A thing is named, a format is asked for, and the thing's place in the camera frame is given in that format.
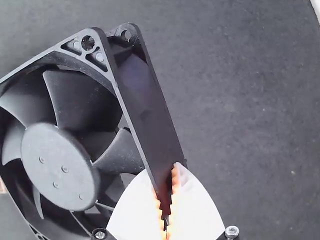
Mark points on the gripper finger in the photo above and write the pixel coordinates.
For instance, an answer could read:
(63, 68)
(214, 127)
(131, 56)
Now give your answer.
(135, 212)
(195, 212)

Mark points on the black square fan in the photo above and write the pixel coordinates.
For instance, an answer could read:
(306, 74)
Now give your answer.
(57, 162)

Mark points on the black mat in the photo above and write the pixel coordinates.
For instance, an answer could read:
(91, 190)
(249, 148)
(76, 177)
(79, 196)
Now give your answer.
(237, 100)

